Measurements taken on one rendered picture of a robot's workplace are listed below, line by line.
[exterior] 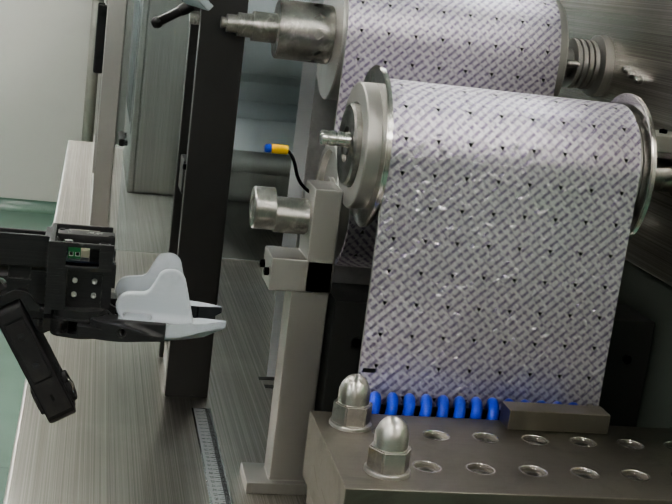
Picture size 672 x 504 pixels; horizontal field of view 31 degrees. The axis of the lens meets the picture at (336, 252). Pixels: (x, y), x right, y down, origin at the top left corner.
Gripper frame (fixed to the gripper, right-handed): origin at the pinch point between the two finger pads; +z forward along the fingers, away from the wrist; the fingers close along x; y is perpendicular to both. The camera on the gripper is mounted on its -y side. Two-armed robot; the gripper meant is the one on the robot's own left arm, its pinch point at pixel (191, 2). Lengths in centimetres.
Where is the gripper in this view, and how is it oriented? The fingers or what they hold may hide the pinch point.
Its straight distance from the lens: 104.9
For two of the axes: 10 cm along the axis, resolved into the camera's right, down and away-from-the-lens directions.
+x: -1.9, -2.4, 9.5
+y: 7.2, -6.9, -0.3
